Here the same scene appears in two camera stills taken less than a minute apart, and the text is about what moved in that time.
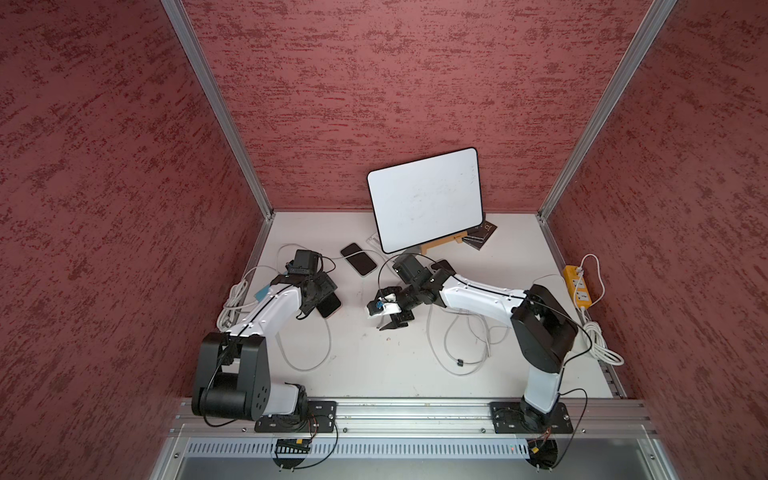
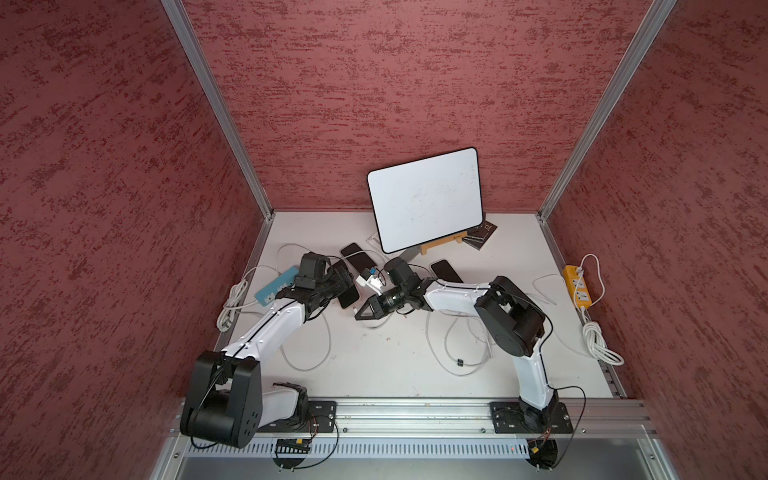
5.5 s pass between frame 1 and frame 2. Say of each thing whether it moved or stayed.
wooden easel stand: stayed
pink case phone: moved
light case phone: stayed
